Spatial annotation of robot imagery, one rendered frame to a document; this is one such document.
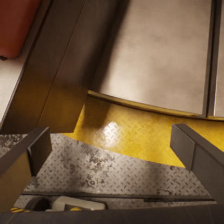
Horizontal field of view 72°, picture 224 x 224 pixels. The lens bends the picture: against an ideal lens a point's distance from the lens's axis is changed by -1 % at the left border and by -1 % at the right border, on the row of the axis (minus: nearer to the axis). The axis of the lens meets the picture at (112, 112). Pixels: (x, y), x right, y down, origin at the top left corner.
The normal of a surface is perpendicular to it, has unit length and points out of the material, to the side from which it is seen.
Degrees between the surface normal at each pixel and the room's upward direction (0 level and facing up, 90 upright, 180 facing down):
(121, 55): 0
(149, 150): 0
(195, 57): 0
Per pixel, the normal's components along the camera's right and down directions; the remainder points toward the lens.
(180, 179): -0.09, -0.12
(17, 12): 0.95, 0.30
